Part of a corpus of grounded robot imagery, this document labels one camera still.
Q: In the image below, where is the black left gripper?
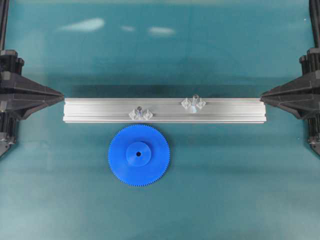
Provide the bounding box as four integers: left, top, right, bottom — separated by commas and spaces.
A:
0, 49, 65, 158

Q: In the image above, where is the silver aluminium extrusion rail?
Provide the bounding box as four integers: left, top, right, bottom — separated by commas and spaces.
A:
63, 97, 267, 124

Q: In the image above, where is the clear left shaft mount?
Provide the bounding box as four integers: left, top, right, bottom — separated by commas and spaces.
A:
128, 106, 153, 121

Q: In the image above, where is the black left frame post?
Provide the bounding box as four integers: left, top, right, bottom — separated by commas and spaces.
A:
0, 0, 10, 51

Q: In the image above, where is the black frame post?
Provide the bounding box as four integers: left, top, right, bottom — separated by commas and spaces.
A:
309, 0, 320, 48
0, 0, 10, 51

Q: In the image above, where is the clear shaft mount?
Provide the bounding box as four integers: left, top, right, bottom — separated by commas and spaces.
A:
128, 106, 153, 121
180, 94, 206, 114

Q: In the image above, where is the large blue plastic gear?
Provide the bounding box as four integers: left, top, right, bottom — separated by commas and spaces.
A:
107, 124, 171, 187

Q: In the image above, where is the black right frame post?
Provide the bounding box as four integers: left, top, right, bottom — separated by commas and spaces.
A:
309, 0, 320, 48

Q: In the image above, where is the clear right shaft mount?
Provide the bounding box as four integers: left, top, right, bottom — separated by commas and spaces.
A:
180, 94, 206, 114

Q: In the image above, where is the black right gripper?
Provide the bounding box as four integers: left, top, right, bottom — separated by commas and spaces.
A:
260, 47, 320, 151

